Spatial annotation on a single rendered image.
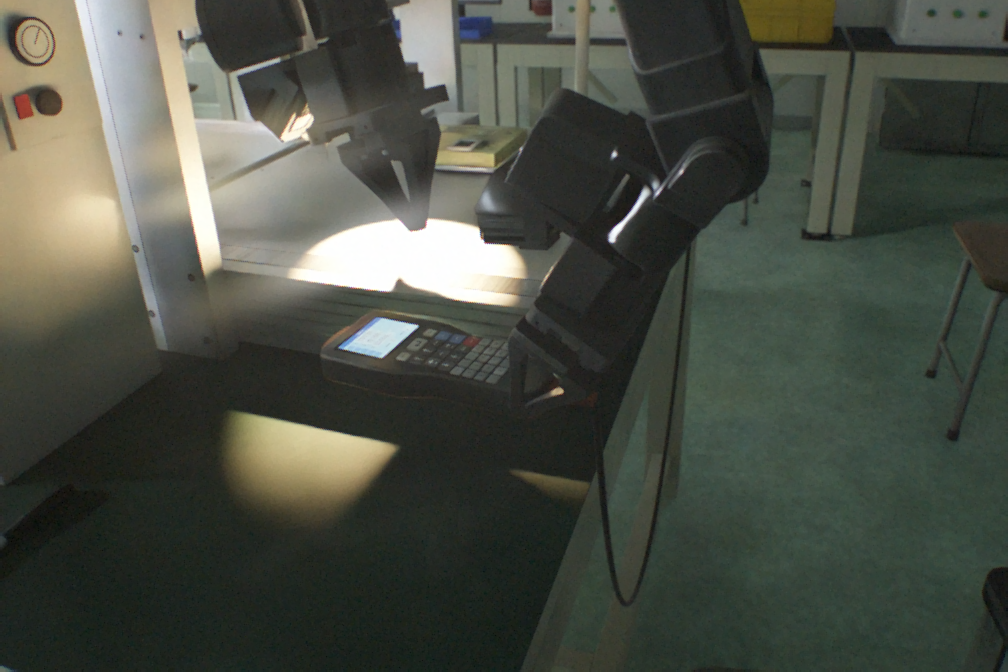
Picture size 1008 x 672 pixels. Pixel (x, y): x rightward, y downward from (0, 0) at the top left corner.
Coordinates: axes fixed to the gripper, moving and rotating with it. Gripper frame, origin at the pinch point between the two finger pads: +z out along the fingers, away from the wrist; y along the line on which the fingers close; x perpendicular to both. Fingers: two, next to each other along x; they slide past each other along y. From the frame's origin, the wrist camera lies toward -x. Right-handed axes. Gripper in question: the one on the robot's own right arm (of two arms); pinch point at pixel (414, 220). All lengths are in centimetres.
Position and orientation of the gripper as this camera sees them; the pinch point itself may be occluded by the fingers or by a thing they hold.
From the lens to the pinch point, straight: 59.8
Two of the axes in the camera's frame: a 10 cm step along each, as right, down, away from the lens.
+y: -4.2, 3.8, -8.2
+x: 8.6, -1.0, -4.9
